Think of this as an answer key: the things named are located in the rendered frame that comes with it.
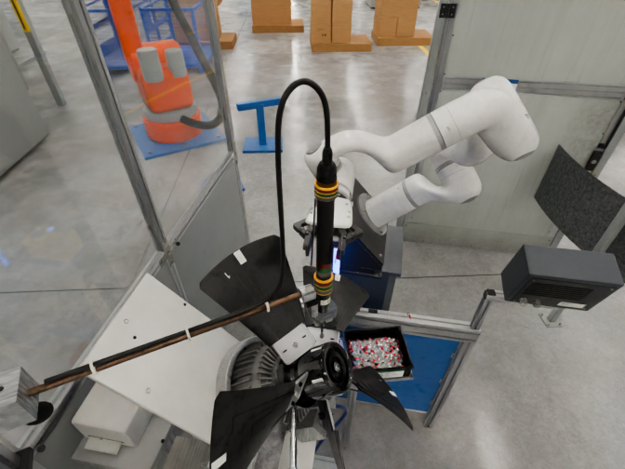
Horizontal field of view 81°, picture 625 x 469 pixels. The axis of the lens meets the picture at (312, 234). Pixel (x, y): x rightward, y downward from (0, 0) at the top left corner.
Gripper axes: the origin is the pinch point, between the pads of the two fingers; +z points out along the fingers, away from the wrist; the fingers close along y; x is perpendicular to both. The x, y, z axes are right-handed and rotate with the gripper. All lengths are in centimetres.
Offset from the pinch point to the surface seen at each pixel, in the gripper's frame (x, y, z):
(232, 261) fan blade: -8.8, 21.4, -1.3
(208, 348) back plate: -32.4, 28.1, 7.5
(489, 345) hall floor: -150, -95, -90
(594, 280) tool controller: -28, -75, -29
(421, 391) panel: -118, -44, -36
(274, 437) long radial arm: -39.4, 7.3, 23.1
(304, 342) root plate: -25.5, 3.2, 6.3
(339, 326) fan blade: -32.1, -4.4, -4.6
